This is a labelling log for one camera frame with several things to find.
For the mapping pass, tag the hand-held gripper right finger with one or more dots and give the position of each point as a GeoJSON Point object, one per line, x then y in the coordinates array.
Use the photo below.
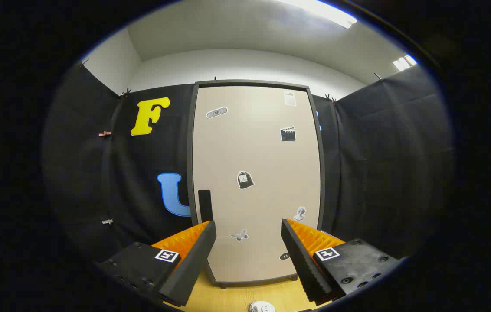
{"type": "Point", "coordinates": [304, 264]}

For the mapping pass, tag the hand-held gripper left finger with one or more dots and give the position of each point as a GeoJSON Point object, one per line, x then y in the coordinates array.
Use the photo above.
{"type": "Point", "coordinates": [193, 264]}

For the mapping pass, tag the white canvas shoe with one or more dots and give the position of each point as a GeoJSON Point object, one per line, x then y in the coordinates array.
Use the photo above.
{"type": "Point", "coordinates": [262, 307]}

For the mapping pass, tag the grey shoe cabinet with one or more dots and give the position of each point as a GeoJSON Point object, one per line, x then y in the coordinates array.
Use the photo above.
{"type": "Point", "coordinates": [190, 151]}

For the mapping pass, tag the beige shoe cabinet door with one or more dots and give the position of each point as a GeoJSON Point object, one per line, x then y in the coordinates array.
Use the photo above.
{"type": "Point", "coordinates": [258, 147]}

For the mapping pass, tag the silver clip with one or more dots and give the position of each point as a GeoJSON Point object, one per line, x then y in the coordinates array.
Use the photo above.
{"type": "Point", "coordinates": [107, 221]}

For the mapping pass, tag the black backdrop cloth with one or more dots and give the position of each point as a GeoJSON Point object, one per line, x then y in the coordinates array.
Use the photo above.
{"type": "Point", "coordinates": [380, 173]}

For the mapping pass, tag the copper clip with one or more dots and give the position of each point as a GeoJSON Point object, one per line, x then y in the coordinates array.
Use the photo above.
{"type": "Point", "coordinates": [105, 134]}

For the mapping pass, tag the black binder clip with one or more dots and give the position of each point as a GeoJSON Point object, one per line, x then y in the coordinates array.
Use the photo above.
{"type": "Point", "coordinates": [330, 99]}
{"type": "Point", "coordinates": [126, 92]}
{"type": "Point", "coordinates": [84, 62]}
{"type": "Point", "coordinates": [378, 77]}

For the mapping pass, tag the small ceiling light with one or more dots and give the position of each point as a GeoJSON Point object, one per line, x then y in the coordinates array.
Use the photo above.
{"type": "Point", "coordinates": [404, 62]}

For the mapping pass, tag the long ceiling light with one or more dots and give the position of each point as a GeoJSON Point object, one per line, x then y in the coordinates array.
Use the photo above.
{"type": "Point", "coordinates": [323, 11]}

